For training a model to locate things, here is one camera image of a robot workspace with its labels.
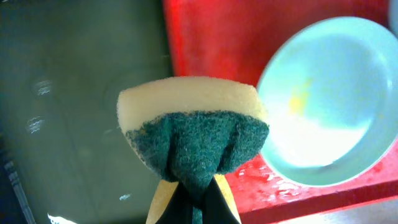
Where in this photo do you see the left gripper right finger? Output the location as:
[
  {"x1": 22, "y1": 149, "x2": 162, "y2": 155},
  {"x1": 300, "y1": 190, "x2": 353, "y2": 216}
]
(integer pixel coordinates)
[{"x1": 202, "y1": 178, "x2": 239, "y2": 224}]

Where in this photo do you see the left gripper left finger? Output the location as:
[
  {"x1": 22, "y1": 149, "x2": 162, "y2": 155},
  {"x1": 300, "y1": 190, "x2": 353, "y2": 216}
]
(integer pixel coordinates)
[{"x1": 156, "y1": 183, "x2": 193, "y2": 224}]

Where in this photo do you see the light blue plate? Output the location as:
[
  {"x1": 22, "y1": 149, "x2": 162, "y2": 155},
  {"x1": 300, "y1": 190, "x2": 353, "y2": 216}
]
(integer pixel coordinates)
[{"x1": 388, "y1": 0, "x2": 398, "y2": 36}]

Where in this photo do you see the dark green tray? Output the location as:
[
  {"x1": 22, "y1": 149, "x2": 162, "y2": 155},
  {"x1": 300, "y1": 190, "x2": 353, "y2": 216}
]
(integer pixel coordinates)
[{"x1": 1, "y1": 0, "x2": 170, "y2": 223}]

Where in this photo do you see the red tray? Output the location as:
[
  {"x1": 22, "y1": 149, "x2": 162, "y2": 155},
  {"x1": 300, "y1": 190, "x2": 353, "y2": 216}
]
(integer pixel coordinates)
[{"x1": 163, "y1": 0, "x2": 397, "y2": 223}]

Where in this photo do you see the green yellow sponge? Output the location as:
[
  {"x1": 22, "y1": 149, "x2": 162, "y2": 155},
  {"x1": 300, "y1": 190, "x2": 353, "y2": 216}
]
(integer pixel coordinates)
[{"x1": 116, "y1": 77, "x2": 269, "y2": 223}]

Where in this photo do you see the mint green plate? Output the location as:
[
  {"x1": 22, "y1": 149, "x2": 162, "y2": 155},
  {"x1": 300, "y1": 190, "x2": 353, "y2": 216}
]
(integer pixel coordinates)
[{"x1": 257, "y1": 16, "x2": 397, "y2": 187}]

